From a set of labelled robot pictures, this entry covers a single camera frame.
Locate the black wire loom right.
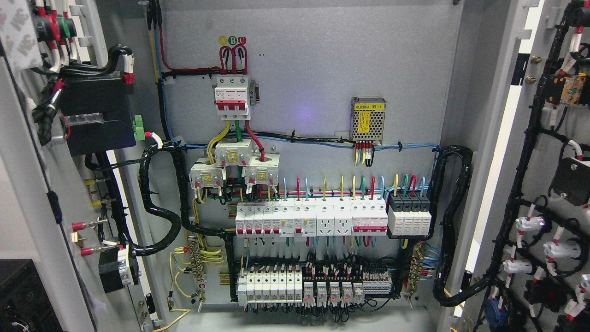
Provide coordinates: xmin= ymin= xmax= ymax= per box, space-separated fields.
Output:
xmin=432 ymin=146 xmax=489 ymax=308

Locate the white socket breaker row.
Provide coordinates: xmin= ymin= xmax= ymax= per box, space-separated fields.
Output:
xmin=235 ymin=197 xmax=388 ymax=241

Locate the black wire loom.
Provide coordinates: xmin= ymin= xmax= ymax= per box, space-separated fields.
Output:
xmin=131 ymin=141 xmax=190 ymax=257
xmin=432 ymin=146 xmax=489 ymax=308

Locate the white red main breaker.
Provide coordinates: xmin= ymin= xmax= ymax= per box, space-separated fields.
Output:
xmin=213 ymin=74 xmax=260 ymax=121

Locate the white current transformers cluster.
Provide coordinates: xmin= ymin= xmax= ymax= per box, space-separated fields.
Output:
xmin=189 ymin=138 xmax=280 ymax=192

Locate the black digital power meter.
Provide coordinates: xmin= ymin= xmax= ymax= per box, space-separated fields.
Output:
xmin=59 ymin=77 xmax=136 ymax=156

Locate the perforated metal power supply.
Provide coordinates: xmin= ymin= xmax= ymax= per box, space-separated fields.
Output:
xmin=350 ymin=96 xmax=386 ymax=142

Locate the black wire loom left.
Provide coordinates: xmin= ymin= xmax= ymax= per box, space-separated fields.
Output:
xmin=131 ymin=141 xmax=190 ymax=257

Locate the relay terminal block row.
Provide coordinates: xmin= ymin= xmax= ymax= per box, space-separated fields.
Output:
xmin=301 ymin=254 xmax=393 ymax=310

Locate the black white surge protector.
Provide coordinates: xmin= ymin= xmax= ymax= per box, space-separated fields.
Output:
xmin=387 ymin=194 xmax=433 ymax=240

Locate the white miniature breakers lower row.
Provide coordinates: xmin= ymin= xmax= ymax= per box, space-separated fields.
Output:
xmin=237 ymin=265 xmax=303 ymax=307

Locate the grey cabinet door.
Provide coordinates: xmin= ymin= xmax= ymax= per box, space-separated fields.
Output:
xmin=434 ymin=0 xmax=589 ymax=332
xmin=0 ymin=0 xmax=153 ymax=332

